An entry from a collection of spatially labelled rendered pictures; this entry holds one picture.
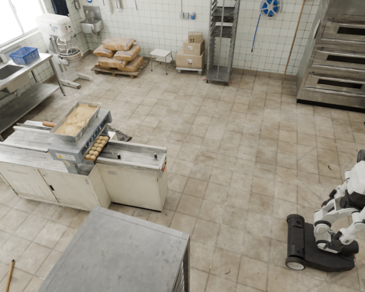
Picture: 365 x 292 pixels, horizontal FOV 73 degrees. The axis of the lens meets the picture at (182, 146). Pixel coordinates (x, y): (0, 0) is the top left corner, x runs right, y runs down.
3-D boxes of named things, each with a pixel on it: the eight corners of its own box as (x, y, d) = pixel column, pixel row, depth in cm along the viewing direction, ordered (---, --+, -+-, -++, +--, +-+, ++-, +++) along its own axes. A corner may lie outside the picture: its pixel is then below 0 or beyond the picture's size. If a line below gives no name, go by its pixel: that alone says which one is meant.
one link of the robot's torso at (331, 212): (322, 218, 255) (360, 197, 220) (324, 233, 243) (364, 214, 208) (309, 211, 254) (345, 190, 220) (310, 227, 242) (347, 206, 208)
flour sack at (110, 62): (97, 66, 577) (95, 59, 565) (105, 58, 606) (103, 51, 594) (126, 69, 563) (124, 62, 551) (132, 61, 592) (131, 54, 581)
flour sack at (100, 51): (109, 59, 567) (107, 52, 555) (93, 57, 577) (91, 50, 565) (124, 47, 616) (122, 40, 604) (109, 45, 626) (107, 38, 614)
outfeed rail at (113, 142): (15, 131, 316) (12, 127, 312) (16, 129, 318) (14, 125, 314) (167, 153, 282) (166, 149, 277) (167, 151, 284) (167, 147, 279)
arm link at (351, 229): (354, 226, 208) (369, 214, 195) (357, 237, 201) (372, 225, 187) (341, 222, 210) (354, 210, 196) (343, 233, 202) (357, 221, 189)
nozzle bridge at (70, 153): (59, 171, 265) (47, 148, 242) (91, 128, 316) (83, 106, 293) (87, 176, 260) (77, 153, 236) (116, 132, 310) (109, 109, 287)
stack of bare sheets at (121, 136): (90, 138, 431) (90, 136, 429) (108, 126, 454) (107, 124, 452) (115, 151, 405) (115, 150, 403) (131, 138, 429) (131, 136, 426)
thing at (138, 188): (112, 205, 331) (94, 159, 269) (121, 185, 355) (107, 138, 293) (162, 215, 319) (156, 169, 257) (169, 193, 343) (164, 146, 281)
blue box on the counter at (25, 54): (25, 64, 446) (22, 56, 436) (12, 62, 452) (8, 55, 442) (40, 55, 474) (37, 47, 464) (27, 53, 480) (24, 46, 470)
